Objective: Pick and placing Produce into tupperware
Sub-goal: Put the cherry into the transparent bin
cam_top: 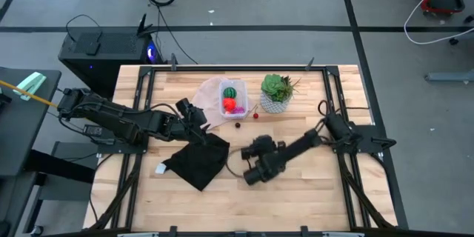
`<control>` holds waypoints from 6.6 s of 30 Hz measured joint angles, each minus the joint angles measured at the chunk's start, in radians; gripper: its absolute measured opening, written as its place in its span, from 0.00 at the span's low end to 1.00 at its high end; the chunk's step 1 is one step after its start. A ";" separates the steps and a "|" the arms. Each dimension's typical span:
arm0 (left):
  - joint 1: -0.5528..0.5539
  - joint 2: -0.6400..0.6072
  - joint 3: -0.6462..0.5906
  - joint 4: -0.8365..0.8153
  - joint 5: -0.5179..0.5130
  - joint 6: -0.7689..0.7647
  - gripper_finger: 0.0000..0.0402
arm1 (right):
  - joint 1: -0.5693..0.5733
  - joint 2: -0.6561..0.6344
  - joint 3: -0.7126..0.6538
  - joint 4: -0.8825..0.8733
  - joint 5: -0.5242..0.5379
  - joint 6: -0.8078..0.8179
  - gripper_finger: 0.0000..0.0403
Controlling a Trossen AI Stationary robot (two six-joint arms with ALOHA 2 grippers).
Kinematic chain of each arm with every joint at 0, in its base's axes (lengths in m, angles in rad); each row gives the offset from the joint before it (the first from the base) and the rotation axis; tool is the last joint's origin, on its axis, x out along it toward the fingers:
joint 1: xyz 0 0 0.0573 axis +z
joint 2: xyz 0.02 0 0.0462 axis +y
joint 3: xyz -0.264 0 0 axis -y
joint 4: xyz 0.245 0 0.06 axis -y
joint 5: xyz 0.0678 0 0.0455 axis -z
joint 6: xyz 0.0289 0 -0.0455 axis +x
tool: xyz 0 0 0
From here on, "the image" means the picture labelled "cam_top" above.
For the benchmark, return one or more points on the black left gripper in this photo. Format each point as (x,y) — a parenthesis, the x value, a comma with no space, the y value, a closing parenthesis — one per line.
(192,120)

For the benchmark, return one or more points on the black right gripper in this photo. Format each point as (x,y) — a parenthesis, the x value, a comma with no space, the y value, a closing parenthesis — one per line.
(274,157)

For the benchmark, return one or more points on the black cloth bag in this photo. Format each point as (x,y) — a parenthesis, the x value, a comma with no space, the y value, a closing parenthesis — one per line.
(201,163)

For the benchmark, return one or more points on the red toy tomato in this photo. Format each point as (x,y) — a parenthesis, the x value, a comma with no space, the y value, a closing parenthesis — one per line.
(229,104)

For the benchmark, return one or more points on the green striped watermelon toy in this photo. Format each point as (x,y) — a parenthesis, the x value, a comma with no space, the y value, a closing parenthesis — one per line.
(229,92)

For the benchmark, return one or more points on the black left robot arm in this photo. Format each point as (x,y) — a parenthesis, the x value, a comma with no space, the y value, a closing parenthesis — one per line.
(111,115)

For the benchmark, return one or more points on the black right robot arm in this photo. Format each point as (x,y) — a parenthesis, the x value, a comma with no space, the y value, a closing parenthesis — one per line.
(300,144)

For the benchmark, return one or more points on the clear plastic tupperware container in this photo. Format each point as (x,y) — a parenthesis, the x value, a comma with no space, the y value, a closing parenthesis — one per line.
(242,92)

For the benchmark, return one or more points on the small red toy cherry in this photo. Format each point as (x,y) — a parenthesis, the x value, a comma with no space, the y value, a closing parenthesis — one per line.
(255,116)

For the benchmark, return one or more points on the small white tag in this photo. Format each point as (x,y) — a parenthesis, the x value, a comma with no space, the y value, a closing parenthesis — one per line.
(160,168)

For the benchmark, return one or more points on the succulent in patterned pot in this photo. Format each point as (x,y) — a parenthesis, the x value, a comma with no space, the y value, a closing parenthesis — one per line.
(276,92)

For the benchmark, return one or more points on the black table clamp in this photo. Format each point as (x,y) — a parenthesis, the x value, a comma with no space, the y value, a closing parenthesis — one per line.
(304,230)
(173,230)

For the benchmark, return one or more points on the black power adapter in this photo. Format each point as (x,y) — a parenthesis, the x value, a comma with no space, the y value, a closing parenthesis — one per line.
(92,130)

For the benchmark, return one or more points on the black computer tower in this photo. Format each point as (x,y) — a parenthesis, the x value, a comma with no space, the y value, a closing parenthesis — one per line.
(107,59)

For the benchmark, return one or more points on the black wifi antenna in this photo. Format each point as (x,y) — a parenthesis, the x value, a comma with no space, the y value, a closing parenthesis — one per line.
(142,26)

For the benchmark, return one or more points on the black flat box device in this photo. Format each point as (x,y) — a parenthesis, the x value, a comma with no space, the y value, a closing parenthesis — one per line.
(93,42)

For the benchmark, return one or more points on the black desk leg base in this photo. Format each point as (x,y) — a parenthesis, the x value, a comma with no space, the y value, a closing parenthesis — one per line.
(59,164)

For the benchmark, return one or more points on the mint green stapler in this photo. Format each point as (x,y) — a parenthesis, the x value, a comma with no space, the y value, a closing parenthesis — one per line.
(31,83)

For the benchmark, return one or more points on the black desk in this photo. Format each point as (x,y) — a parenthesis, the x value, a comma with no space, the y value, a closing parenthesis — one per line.
(22,126)

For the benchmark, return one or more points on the black caster wheel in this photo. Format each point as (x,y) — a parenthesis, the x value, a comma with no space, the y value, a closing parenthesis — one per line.
(454,40)
(37,230)

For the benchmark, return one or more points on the gray metal table foot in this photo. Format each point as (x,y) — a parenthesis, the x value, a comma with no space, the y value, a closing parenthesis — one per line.
(450,77)

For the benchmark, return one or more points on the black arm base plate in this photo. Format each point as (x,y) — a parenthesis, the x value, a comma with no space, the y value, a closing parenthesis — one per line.
(122,150)
(364,150)

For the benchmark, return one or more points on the black aluminium table frame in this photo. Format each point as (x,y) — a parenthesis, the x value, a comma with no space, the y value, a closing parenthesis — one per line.
(240,68)

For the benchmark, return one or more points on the silver metal bracket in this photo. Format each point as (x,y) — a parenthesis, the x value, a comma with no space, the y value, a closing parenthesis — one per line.
(342,235)
(139,235)

